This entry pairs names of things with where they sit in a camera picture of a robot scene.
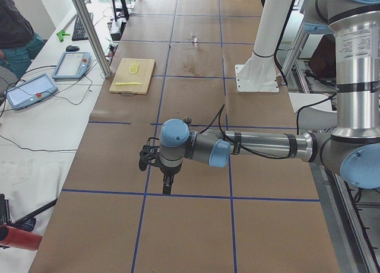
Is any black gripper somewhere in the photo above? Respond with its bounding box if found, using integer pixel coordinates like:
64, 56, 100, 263
160, 166, 177, 195

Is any lemon slice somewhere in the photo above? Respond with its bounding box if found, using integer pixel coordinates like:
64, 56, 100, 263
128, 66, 139, 74

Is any clear glass cup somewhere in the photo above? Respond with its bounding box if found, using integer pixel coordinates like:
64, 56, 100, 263
191, 33, 198, 43

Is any red cylinder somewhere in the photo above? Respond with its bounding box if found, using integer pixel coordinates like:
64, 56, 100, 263
1, 226, 42, 251

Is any person in dark shirt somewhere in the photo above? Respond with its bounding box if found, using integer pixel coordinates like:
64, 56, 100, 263
1, 0, 45, 79

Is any far teach pendant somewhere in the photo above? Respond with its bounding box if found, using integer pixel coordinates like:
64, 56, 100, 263
52, 52, 91, 81

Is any green plastic tool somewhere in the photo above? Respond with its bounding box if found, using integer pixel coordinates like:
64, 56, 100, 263
56, 30, 71, 42

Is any near teach pendant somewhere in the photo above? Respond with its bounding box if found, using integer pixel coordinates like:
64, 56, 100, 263
5, 74, 58, 110

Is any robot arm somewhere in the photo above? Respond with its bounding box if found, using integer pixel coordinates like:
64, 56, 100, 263
151, 0, 379, 194

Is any wooden cutting board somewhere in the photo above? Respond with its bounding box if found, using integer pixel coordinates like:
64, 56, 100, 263
109, 58, 155, 95

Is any teach pendant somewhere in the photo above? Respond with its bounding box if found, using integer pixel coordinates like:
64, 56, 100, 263
5, 74, 58, 110
52, 52, 91, 81

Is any black computer mouse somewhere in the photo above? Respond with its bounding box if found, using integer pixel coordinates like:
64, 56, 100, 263
65, 45, 80, 52

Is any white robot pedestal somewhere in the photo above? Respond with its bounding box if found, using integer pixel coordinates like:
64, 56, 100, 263
235, 0, 295, 93

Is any steel measuring jigger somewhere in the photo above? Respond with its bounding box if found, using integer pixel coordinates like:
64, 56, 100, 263
183, 117, 192, 126

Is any yellow plastic knife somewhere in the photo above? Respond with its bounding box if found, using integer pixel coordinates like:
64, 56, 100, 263
115, 81, 142, 86

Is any aluminium frame post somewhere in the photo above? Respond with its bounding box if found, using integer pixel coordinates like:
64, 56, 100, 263
72, 0, 111, 78

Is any black keyboard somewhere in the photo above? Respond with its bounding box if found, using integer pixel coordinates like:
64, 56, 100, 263
71, 16, 88, 42

